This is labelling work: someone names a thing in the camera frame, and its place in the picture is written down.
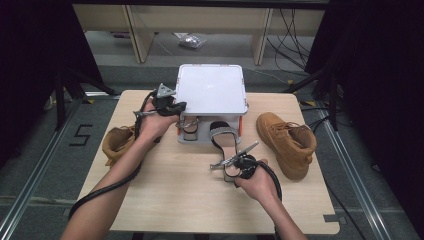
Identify black floor cables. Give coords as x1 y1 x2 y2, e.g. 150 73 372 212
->
266 8 316 73

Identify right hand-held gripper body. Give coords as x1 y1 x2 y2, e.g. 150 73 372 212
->
209 141 260 180

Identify clear plastic bag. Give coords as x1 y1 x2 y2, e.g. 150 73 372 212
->
178 33 207 50

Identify aluminium floor rail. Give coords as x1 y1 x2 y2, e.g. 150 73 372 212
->
0 96 85 240
314 99 392 240

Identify tan suede boot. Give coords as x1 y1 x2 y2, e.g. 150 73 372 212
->
255 112 318 182
101 124 158 168

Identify person's right hand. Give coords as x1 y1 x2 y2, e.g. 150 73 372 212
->
234 159 280 203

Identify grey two-tier shoe rack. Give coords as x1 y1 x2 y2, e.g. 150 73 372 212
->
174 63 250 145

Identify black metal stand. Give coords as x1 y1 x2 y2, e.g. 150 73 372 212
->
53 66 120 132
283 66 340 132

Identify person's left hand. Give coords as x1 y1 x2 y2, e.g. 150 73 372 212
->
134 99 180 144

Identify dark curtain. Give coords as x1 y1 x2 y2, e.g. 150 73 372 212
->
0 0 105 169
304 0 424 231

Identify light wooden desk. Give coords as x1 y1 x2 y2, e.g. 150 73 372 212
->
72 3 326 66

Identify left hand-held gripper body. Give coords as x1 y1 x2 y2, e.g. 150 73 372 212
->
133 83 177 118

